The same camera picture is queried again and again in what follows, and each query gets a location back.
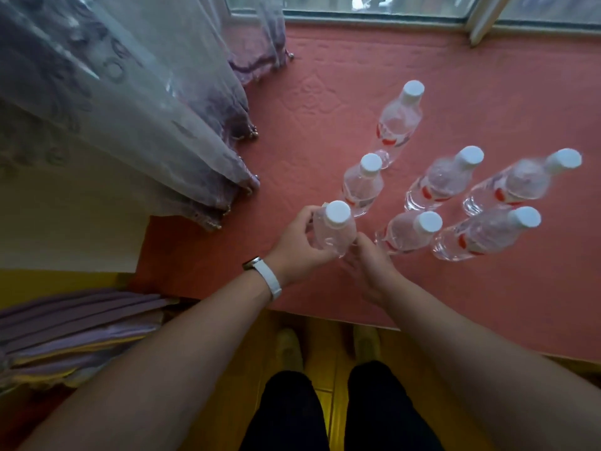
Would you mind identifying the sheer purple curtain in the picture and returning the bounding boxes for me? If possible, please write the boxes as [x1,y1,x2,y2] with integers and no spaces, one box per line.
[0,0,295,232]

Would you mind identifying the person's white shoe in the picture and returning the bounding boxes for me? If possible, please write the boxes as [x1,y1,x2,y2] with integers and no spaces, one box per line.
[274,327,305,374]

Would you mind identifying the red window seat mat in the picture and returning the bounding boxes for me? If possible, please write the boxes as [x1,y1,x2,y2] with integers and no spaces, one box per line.
[126,23,601,365]

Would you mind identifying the person's right hand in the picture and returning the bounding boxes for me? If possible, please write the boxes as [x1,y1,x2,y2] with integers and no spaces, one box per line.
[340,232,404,308]

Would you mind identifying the clear plastic water bottle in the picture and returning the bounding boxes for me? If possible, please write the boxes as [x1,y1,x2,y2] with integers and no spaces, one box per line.
[404,145,485,213]
[341,152,385,218]
[374,210,444,257]
[373,79,426,170]
[312,200,358,259]
[431,205,542,262]
[462,148,583,217]

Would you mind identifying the large bay window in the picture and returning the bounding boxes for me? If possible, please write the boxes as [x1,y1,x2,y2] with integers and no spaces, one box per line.
[225,0,601,46]

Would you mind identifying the brown striped curtain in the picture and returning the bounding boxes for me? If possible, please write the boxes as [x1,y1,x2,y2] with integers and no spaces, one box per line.
[0,288,182,395]

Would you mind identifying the person's left hand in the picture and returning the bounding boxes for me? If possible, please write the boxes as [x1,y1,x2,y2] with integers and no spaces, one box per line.
[265,205,339,289]

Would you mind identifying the person's black trousers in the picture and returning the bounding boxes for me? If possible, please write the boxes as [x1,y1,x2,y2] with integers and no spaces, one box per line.
[239,360,444,451]

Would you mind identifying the person's left forearm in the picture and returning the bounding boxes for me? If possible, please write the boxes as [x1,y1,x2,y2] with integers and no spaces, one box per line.
[18,272,282,451]

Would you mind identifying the person's right forearm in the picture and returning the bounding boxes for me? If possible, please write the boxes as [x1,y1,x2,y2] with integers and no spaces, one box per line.
[380,276,601,451]

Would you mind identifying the smartwatch with white band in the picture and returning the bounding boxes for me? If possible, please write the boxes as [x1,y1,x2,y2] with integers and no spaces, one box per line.
[242,256,284,302]

